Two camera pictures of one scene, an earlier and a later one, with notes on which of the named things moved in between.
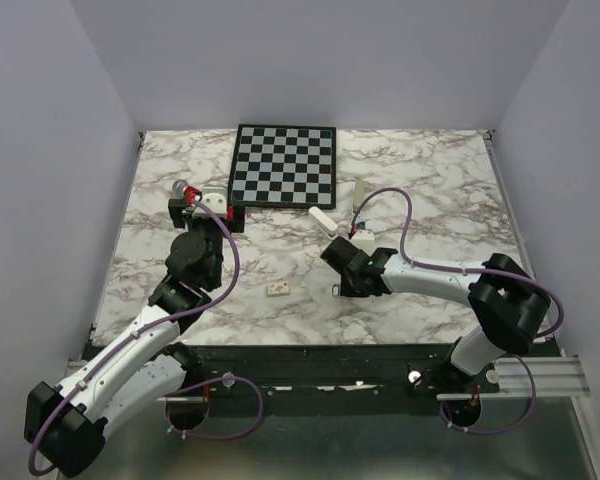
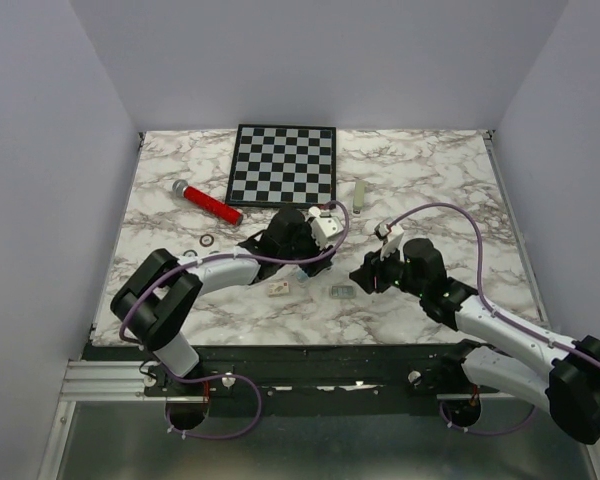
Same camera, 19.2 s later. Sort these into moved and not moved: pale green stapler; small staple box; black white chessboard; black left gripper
Moved: black left gripper
Not moved: small staple box; black white chessboard; pale green stapler
